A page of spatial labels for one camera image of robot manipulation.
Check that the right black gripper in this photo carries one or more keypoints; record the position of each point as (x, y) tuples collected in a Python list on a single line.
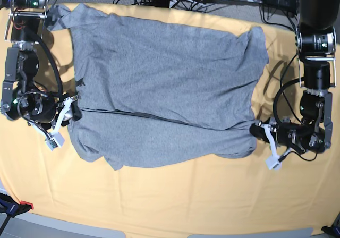
[(45, 110)]

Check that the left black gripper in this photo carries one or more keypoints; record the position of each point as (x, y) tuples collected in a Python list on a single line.
[(282, 136)]

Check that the grey t-shirt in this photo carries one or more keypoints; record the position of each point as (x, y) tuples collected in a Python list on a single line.
[(153, 93)]

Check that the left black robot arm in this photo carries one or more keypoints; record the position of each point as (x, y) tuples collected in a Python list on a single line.
[(316, 46)]

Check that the yellow table cloth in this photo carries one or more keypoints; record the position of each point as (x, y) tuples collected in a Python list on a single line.
[(207, 195)]

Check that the blue red table clamp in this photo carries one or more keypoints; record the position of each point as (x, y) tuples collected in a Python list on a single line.
[(10, 207)]

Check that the black clamp right corner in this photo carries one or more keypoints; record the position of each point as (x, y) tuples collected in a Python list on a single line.
[(332, 231)]

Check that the black power adapter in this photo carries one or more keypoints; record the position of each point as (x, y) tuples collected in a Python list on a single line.
[(288, 5)]

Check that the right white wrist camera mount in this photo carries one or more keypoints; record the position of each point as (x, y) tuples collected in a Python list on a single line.
[(52, 136)]

